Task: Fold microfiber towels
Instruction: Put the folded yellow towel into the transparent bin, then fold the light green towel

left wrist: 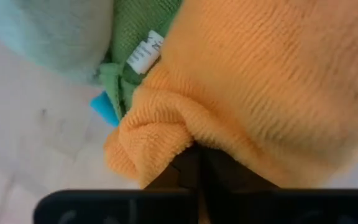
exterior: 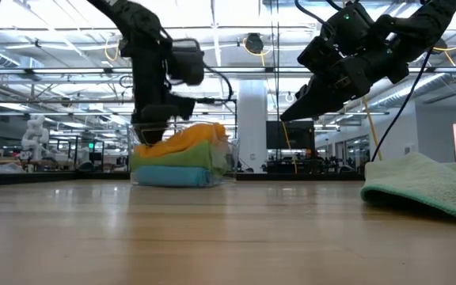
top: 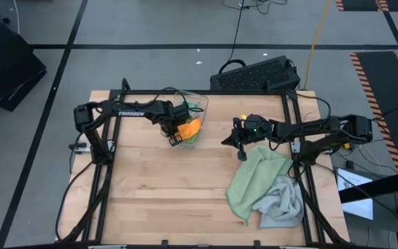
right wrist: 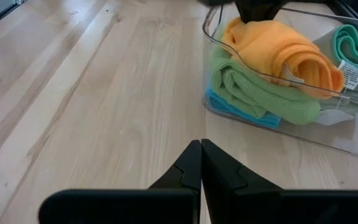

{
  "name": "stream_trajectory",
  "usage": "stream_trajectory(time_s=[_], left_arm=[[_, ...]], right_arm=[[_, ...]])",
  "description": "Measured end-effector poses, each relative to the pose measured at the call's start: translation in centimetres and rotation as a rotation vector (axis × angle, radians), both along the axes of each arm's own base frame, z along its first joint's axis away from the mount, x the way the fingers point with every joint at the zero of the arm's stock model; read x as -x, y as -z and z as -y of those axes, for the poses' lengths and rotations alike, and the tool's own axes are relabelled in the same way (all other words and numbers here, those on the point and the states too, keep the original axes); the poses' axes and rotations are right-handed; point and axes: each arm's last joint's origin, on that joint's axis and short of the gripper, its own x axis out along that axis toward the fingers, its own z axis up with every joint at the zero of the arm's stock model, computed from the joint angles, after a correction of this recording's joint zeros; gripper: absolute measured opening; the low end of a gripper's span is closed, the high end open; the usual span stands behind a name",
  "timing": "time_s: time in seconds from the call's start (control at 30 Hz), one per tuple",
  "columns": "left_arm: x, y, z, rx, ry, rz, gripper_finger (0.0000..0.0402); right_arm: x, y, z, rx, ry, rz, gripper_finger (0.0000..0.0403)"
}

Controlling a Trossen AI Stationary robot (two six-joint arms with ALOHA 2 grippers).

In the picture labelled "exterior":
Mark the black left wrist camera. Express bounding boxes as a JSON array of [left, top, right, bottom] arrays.
[[168, 39, 206, 86]]

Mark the black aluminium table frame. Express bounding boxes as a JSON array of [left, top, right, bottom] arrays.
[[0, 170, 366, 187]]

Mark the sage green microfiber towel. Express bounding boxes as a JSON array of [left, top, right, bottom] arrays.
[[360, 152, 456, 221]]

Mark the black monitor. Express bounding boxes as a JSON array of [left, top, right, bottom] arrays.
[[266, 120, 316, 150]]

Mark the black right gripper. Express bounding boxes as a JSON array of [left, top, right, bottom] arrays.
[[279, 2, 411, 122]]

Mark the blue microfiber towel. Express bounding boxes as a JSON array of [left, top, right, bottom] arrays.
[[133, 165, 223, 188]]

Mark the orange microfiber towel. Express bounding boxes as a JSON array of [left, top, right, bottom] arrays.
[[135, 122, 229, 158]]

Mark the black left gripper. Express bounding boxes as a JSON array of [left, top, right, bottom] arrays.
[[131, 39, 197, 146]]

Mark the clear plastic bin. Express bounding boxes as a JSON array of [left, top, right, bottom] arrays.
[[127, 121, 241, 188]]

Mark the black ceiling cord reel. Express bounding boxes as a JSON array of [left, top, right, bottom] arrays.
[[244, 32, 265, 55]]

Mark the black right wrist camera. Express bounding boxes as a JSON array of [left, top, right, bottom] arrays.
[[297, 34, 342, 76]]

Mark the bright green microfiber towel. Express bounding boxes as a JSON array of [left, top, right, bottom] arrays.
[[129, 140, 229, 175]]

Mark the white pillar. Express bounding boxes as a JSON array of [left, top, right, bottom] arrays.
[[237, 78, 268, 173]]

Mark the black hanging cable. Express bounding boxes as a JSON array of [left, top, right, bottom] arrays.
[[269, 0, 281, 163]]

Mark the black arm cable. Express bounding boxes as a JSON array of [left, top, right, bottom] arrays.
[[370, 47, 435, 163]]

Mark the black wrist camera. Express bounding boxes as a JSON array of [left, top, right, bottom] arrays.
[[168, 39, 206, 86], [297, 34, 342, 76]]

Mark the yellow cable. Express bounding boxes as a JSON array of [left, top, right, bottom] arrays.
[[360, 97, 383, 163]]

